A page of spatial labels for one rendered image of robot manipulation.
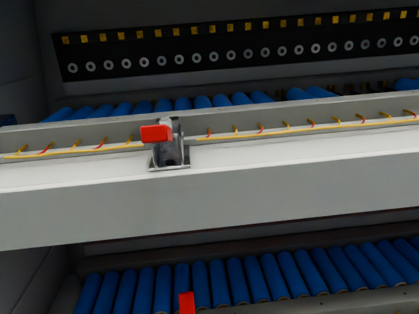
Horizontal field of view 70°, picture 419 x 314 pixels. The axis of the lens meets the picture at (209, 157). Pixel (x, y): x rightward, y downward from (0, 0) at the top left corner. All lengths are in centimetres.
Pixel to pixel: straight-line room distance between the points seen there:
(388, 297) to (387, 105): 18
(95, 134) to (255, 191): 13
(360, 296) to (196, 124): 23
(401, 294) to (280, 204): 18
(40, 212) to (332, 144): 21
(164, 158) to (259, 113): 9
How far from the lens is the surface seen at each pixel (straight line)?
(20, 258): 36
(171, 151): 23
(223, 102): 29
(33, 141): 27
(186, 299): 26
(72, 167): 24
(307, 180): 21
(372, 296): 35
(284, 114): 25
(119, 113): 29
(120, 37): 38
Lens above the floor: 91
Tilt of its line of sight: 5 degrees down
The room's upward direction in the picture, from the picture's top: 5 degrees counter-clockwise
